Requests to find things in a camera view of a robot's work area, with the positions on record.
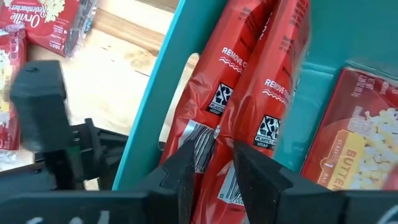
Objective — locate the teal plastic basket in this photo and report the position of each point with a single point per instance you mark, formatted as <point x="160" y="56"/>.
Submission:
<point x="326" y="31"/>

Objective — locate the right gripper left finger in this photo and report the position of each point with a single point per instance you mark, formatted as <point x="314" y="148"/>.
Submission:
<point x="174" y="193"/>

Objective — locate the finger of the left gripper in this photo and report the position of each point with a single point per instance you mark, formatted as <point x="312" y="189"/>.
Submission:
<point x="40" y="105"/>

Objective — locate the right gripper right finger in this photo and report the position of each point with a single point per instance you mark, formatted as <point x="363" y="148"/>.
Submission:
<point x="261" y="186"/>

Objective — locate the red Orville popcorn bag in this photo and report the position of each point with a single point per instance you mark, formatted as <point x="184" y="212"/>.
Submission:
<point x="46" y="18"/>
<point x="267" y="62"/>
<point x="6" y="102"/>
<point x="357" y="140"/>
<point x="211" y="62"/>

